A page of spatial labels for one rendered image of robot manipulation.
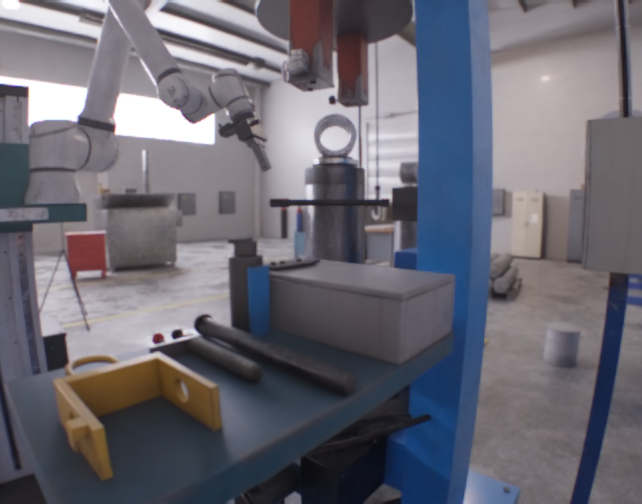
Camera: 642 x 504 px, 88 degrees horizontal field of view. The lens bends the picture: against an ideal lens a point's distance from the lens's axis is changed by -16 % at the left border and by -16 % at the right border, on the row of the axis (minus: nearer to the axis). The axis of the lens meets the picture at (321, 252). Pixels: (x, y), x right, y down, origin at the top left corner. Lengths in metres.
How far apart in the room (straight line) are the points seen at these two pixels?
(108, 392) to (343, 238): 0.93
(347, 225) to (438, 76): 0.55
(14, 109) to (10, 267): 0.55
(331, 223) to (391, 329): 0.67
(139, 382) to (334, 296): 0.38
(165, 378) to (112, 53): 1.23
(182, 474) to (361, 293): 0.43
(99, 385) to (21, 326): 1.07
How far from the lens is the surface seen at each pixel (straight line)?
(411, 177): 2.66
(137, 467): 0.47
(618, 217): 1.16
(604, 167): 1.16
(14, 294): 1.59
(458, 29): 1.15
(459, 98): 1.09
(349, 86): 1.60
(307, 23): 1.30
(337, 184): 1.29
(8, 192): 1.53
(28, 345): 1.64
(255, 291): 0.80
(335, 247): 1.30
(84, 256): 8.30
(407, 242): 2.63
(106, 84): 1.56
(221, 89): 1.29
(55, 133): 1.41
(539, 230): 11.29
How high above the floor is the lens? 1.33
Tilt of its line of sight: 7 degrees down
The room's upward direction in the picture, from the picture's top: straight up
